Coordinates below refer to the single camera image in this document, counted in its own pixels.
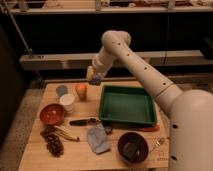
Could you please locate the orange carrot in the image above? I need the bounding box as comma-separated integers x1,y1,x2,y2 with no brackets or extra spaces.
138,125,160,132

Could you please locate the yellow banana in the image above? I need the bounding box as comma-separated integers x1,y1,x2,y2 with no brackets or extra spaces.
55,126,80,142

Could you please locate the grey blue round lid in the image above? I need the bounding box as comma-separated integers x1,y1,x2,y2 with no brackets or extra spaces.
56,85,68,97

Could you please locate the blue grey cloth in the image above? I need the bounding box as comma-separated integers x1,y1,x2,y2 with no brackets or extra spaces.
87,124,110,155

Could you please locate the blue sponge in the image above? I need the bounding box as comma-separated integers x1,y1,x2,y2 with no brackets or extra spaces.
91,77,101,85

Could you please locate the dark brown bowl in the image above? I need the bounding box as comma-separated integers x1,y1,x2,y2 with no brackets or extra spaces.
117,132,149,164

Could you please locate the red bowl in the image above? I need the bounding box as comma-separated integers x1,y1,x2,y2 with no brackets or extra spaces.
40,104,66,126

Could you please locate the black handled knife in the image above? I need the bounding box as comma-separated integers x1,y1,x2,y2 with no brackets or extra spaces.
69,118,99,126

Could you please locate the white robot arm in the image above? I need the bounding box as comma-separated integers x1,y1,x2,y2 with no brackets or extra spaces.
87,30,213,171

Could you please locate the bunch of dark grapes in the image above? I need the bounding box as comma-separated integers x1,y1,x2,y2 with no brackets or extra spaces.
40,127,64,157

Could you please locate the white cup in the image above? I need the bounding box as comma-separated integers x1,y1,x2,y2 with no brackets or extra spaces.
59,93,75,112

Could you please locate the wooden board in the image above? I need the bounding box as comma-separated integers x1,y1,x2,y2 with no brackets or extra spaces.
19,86,169,171

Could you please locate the green plastic tray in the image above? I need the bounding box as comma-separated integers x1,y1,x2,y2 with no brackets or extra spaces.
99,85,157,125

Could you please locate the metal shelf rack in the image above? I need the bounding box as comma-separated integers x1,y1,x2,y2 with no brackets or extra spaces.
0,0,213,88

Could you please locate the orange fruit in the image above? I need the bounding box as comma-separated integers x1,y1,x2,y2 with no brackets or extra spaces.
75,83,87,100

